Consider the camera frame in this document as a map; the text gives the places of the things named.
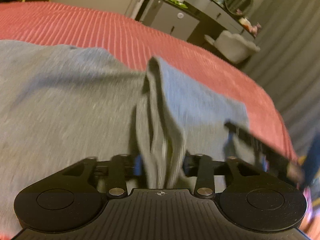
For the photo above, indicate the pink plush toy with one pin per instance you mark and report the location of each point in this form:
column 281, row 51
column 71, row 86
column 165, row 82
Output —
column 256, row 28

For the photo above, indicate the green cloth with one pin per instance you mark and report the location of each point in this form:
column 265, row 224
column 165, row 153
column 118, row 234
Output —
column 178, row 2

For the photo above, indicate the grey curtain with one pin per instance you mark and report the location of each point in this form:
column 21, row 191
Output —
column 287, row 42

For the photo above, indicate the grey sweatpants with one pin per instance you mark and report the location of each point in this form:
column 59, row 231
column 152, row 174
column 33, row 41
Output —
column 62, row 105

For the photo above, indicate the white shell-back chair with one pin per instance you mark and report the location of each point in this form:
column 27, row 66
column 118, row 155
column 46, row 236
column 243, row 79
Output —
column 233, row 48

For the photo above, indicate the red and white box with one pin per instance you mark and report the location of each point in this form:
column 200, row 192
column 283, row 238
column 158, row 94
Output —
column 245, row 23

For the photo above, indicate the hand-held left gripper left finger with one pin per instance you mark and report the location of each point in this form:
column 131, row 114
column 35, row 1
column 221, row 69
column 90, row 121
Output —
column 137, row 166

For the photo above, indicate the pink ribbed blanket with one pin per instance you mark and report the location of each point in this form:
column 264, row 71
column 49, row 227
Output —
column 125, row 35

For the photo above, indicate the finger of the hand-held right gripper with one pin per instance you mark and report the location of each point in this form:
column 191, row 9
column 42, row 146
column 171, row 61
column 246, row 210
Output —
column 250, row 136
column 262, row 161

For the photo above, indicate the grey cabinet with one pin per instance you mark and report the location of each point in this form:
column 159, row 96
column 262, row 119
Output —
column 172, row 21

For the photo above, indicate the person's dark blue clothing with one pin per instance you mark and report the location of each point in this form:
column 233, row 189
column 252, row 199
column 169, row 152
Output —
column 312, row 160

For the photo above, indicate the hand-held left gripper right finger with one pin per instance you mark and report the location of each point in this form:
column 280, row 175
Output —
column 185, row 165

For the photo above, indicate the grey dressing table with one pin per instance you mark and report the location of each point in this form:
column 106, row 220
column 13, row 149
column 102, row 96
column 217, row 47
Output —
column 212, row 12

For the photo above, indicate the person's right hand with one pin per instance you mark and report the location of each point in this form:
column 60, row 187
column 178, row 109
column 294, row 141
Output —
column 296, row 172

